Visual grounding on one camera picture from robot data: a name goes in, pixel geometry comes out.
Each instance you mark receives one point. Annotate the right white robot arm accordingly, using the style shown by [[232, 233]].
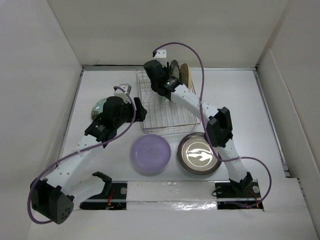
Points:
[[216, 122]]

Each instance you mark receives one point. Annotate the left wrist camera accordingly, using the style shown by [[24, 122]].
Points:
[[122, 91]]

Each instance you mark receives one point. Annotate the clear glass plate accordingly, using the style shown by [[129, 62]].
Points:
[[97, 108]]

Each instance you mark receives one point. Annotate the beige wooden plate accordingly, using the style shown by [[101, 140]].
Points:
[[186, 76]]

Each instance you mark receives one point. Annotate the dark striped rim plate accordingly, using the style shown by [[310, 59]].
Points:
[[174, 69]]

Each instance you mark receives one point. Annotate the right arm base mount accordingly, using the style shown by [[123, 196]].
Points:
[[227, 199]]

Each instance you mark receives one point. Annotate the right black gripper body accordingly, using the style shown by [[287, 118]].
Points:
[[166, 69]]

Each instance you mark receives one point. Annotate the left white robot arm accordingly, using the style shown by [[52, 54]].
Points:
[[59, 188]]

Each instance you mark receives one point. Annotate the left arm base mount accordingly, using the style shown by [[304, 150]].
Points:
[[115, 199]]

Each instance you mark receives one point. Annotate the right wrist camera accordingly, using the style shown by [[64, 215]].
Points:
[[159, 54]]

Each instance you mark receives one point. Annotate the light green rectangular dish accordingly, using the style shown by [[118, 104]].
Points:
[[160, 100]]

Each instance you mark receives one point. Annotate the brown rim cream bowl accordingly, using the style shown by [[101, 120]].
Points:
[[196, 156]]

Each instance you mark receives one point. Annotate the wire dish rack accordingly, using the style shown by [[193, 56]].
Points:
[[168, 118]]

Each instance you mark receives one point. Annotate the purple plastic plate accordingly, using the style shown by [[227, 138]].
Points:
[[150, 154]]

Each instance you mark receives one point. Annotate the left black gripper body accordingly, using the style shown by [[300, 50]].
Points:
[[127, 116]]

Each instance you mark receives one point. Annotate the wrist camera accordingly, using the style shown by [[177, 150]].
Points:
[[122, 91], [159, 54]]

